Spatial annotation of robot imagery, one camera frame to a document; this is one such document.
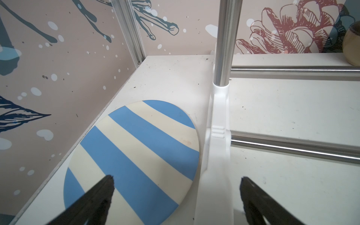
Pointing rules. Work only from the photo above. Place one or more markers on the dark round bowl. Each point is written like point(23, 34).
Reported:
point(351, 44)

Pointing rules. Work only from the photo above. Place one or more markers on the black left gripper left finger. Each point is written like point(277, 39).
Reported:
point(92, 208)

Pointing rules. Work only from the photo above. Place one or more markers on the white and steel clothes rack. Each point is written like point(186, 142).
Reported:
point(214, 205)

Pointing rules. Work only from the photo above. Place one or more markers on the blue cream striped round mat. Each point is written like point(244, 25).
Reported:
point(150, 148)

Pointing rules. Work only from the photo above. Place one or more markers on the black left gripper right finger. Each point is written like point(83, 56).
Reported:
point(261, 209)

